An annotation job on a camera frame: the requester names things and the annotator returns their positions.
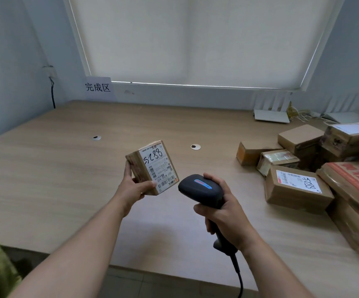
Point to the person's right hand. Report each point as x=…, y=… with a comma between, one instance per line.
x=232, y=218

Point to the white paper sign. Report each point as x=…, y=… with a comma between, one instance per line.
x=100, y=88

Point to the black barcode scanner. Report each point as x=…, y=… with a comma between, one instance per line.
x=198, y=189

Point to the white router with antennas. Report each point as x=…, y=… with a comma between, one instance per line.
x=271, y=116
x=345, y=117

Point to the white wall socket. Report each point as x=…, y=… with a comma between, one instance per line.
x=49, y=71

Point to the small labelled cardboard box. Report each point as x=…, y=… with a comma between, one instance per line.
x=157, y=166

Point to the person's left thumb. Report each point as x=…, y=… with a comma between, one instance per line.
x=147, y=185

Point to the person's right forearm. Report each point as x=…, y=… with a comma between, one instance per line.
x=272, y=270

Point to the white roller blind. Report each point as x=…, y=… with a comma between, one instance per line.
x=198, y=40

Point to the person's left hand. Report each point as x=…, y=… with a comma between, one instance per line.
x=128, y=195

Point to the pile of cardboard parcels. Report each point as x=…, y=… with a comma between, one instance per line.
x=297, y=189

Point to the person's right thumb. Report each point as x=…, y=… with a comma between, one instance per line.
x=217, y=184

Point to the person's left forearm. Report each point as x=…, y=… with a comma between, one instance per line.
x=74, y=257

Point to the silver desk grommet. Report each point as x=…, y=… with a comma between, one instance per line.
x=96, y=138
x=195, y=147

